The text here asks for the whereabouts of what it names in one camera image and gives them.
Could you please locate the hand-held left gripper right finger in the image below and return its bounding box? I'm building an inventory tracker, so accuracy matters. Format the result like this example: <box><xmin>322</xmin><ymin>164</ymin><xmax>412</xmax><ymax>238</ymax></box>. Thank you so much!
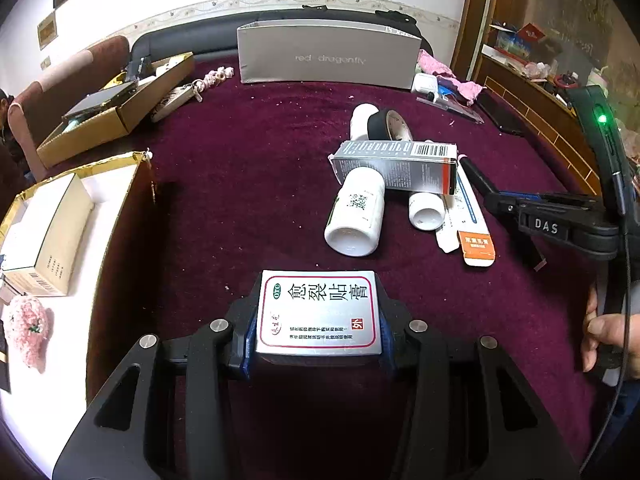
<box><xmin>372</xmin><ymin>280</ymin><xmax>581</xmax><ymax>480</ymax></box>

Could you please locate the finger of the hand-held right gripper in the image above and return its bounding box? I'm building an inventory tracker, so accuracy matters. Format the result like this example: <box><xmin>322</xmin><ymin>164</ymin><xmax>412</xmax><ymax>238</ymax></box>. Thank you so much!
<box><xmin>510</xmin><ymin>220</ymin><xmax>548</xmax><ymax>273</ymax></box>
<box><xmin>457</xmin><ymin>156</ymin><xmax>506</xmax><ymax>211</ymax></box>

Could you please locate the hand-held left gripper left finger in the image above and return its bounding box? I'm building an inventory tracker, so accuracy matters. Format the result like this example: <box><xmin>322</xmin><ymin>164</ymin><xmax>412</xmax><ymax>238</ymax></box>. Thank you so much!
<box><xmin>52</xmin><ymin>287</ymin><xmax>263</xmax><ymax>480</ymax></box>

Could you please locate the silver plaster box red label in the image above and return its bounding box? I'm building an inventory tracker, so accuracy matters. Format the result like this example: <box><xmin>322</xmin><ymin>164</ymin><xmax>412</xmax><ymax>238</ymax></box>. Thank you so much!
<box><xmin>254</xmin><ymin>269</ymin><xmax>385</xmax><ymax>363</ymax></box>

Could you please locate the black tape roll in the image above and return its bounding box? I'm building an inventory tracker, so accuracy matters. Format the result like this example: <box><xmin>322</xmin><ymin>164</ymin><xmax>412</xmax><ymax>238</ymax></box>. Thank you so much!
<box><xmin>366</xmin><ymin>109</ymin><xmax>413</xmax><ymax>143</ymax></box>

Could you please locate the plain white bottle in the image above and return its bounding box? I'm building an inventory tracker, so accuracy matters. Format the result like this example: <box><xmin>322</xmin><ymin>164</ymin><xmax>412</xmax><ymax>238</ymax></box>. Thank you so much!
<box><xmin>349</xmin><ymin>103</ymin><xmax>381</xmax><ymax>143</ymax></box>

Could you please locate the white gift box gold rim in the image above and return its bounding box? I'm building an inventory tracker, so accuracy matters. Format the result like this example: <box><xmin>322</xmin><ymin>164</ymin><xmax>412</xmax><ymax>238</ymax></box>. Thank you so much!
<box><xmin>0</xmin><ymin>150</ymin><xmax>157</xmax><ymax>480</ymax></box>

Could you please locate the pink plush toy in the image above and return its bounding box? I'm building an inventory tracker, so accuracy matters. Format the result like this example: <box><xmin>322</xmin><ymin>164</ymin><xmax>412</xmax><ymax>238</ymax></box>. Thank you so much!
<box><xmin>2</xmin><ymin>295</ymin><xmax>55</xmax><ymax>373</ymax></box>

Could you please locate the beige medicine box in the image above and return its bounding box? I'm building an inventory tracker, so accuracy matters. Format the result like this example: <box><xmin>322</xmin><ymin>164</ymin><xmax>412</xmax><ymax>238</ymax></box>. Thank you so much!
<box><xmin>2</xmin><ymin>172</ymin><xmax>96</xmax><ymax>297</ymax></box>

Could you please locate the person's right hand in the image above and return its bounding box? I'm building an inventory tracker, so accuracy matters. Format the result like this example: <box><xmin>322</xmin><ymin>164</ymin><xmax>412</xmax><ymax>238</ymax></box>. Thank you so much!
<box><xmin>581</xmin><ymin>285</ymin><xmax>632</xmax><ymax>373</ymax></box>

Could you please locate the white orange long carton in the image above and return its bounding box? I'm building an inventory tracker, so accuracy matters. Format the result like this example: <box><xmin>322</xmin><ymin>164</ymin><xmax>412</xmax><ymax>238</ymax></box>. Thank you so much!
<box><xmin>435</xmin><ymin>157</ymin><xmax>497</xmax><ymax>267</ymax></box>

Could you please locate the small white bottle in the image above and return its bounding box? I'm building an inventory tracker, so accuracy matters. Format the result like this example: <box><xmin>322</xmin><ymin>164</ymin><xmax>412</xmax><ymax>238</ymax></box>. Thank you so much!
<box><xmin>407</xmin><ymin>191</ymin><xmax>447</xmax><ymax>232</ymax></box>

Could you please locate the black phone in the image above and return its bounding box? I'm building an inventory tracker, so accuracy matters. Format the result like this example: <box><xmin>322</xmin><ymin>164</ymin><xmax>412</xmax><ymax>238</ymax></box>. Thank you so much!
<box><xmin>472</xmin><ymin>91</ymin><xmax>526</xmax><ymax>137</ymax></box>

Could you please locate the grey barcode box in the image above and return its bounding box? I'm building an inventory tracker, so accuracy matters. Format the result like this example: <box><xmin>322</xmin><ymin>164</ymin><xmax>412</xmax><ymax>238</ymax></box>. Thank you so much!
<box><xmin>327</xmin><ymin>139</ymin><xmax>458</xmax><ymax>196</ymax></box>

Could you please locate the wooden brick-pattern ledge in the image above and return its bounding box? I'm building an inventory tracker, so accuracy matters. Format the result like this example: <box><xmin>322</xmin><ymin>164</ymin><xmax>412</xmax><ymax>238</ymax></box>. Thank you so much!
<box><xmin>450</xmin><ymin>0</ymin><xmax>640</xmax><ymax>201</ymax></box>

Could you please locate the white charger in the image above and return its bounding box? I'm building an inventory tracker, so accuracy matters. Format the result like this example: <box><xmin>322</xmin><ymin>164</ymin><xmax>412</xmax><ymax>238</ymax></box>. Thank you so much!
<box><xmin>411</xmin><ymin>73</ymin><xmax>441</xmax><ymax>96</ymax></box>

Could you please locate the pink cloth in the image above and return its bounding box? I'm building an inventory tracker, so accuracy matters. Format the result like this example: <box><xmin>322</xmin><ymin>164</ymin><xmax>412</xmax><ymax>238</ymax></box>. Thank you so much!
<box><xmin>417</xmin><ymin>50</ymin><xmax>485</xmax><ymax>106</ymax></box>

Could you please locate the large white labelled bottle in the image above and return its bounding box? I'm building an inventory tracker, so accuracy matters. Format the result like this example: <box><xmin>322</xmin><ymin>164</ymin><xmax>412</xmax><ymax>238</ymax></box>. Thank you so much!
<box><xmin>324</xmin><ymin>165</ymin><xmax>387</xmax><ymax>256</ymax></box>

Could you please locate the colourful cardboard box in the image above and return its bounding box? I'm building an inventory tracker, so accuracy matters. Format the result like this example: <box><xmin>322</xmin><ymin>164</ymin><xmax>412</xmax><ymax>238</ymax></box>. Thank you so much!
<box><xmin>487</xmin><ymin>22</ymin><xmax>547</xmax><ymax>61</ymax></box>

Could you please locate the purple blanket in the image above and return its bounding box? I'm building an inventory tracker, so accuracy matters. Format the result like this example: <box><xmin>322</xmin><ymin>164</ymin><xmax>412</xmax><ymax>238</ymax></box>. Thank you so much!
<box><xmin>85</xmin><ymin>60</ymin><xmax>611</xmax><ymax>480</ymax></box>

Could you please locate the grey shoe box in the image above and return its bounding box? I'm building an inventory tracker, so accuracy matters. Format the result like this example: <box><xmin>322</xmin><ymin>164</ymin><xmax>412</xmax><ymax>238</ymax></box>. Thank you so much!
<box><xmin>236</xmin><ymin>21</ymin><xmax>423</xmax><ymax>86</ymax></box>

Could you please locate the brown cardboard box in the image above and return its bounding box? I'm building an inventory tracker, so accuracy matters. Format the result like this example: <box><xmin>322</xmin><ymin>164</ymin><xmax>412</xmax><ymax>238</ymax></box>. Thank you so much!
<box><xmin>36</xmin><ymin>51</ymin><xmax>197</xmax><ymax>170</ymax></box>

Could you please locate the black flat device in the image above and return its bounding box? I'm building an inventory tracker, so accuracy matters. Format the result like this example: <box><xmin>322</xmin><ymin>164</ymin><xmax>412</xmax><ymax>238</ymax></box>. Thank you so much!
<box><xmin>61</xmin><ymin>80</ymin><xmax>138</xmax><ymax>123</ymax></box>

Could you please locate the black padded headboard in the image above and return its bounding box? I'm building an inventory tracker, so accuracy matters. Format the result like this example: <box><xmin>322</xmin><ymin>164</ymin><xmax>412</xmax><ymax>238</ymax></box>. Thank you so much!
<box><xmin>129</xmin><ymin>5</ymin><xmax>435</xmax><ymax>63</ymax></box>

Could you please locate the red upholstered chair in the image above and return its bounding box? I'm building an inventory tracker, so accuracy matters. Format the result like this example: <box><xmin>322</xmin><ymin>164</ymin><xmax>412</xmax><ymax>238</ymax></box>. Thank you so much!
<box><xmin>7</xmin><ymin>35</ymin><xmax>131</xmax><ymax>181</ymax></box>

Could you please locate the black cable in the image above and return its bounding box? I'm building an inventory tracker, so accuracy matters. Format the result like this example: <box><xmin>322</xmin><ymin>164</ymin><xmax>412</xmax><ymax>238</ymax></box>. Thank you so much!
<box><xmin>580</xmin><ymin>170</ymin><xmax>640</xmax><ymax>471</ymax></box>

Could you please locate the beaded charm string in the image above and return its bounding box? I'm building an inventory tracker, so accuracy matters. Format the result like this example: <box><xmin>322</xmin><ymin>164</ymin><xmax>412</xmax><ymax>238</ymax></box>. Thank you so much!
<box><xmin>192</xmin><ymin>66</ymin><xmax>235</xmax><ymax>92</ymax></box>

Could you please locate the small wall frame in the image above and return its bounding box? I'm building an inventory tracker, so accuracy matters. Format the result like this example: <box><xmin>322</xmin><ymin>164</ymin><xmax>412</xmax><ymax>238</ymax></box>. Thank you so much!
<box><xmin>37</xmin><ymin>10</ymin><xmax>60</xmax><ymax>51</ymax></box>

